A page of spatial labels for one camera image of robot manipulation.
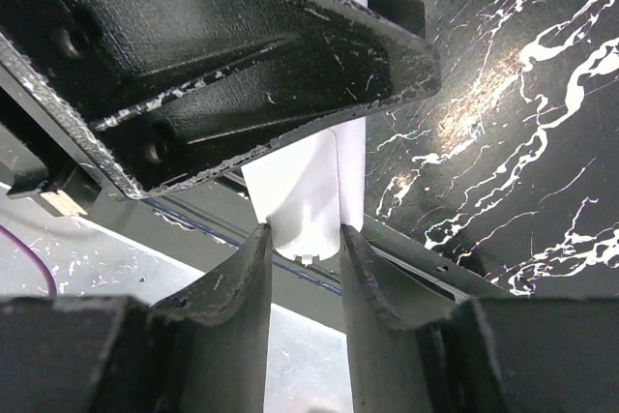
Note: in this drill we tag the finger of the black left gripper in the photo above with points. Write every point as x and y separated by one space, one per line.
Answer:
161 95
408 14

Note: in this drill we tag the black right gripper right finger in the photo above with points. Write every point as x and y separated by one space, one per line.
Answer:
413 350

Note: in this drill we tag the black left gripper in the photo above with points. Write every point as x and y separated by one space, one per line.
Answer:
38 160

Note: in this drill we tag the white battery cover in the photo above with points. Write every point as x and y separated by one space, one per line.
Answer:
309 189

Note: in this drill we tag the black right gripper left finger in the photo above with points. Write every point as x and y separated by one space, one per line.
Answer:
201 349

